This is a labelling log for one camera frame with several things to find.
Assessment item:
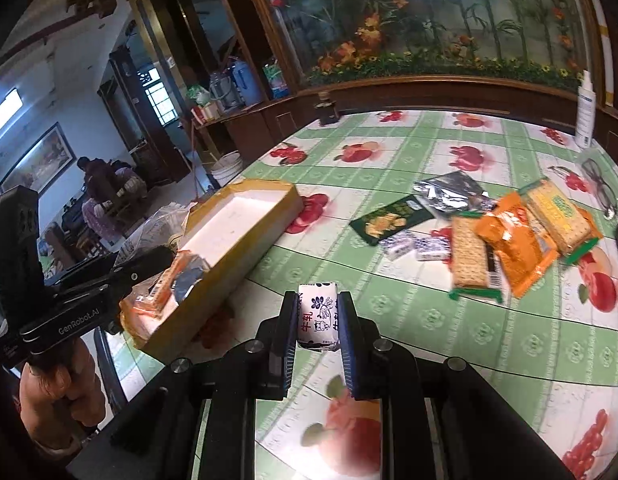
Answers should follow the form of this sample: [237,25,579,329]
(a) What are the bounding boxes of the person in background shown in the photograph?
[77,156,147,244]

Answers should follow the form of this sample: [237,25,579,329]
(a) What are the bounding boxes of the orange panda snack packet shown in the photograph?
[473,192,559,299]

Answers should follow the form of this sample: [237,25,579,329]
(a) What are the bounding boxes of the silver foil snack bag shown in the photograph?
[413,170,497,216]

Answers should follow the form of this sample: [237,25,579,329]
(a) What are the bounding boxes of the dark glass jar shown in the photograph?
[315,91,339,127]

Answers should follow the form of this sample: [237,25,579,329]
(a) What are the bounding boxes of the blue thermos jug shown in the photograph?
[232,58,263,106]

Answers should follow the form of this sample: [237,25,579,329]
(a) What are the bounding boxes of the white spray bottle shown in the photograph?
[575,70,597,150]

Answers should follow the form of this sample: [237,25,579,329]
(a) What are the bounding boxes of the blue white candy wrapper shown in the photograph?
[379,231,415,261]

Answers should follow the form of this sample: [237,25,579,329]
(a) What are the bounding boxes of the framed wall painting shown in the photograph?
[0,122,76,195]

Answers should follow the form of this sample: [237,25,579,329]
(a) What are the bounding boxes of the black rimmed eyeglasses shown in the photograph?
[582,158,618,220]

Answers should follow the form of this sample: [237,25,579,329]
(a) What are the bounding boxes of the flower bamboo glass panel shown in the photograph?
[268,0,588,92]

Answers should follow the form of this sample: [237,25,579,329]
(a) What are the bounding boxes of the white plastic bucket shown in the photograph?
[210,151,244,188]

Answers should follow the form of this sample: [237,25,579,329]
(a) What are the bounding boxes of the orange snack pack in tray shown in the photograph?
[120,250,211,318]

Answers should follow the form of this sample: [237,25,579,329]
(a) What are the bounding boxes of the clear cracker pack green ends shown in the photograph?
[518,178,601,264]

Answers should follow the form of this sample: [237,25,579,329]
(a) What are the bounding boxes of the green blue bag on cabinet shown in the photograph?
[263,58,289,100]

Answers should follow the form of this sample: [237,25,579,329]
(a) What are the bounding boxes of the yellow cardboard tray box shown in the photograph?
[122,179,303,364]

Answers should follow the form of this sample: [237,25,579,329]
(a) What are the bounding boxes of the white blue milk candy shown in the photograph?
[297,282,339,351]

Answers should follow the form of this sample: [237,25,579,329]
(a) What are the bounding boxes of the small silver packet in tray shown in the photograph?
[171,264,207,304]

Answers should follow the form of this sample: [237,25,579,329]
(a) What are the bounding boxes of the person's left hand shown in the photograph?
[19,338,106,460]

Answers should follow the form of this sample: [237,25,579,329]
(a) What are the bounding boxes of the dark green cracker packet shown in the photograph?
[349,194,434,246]

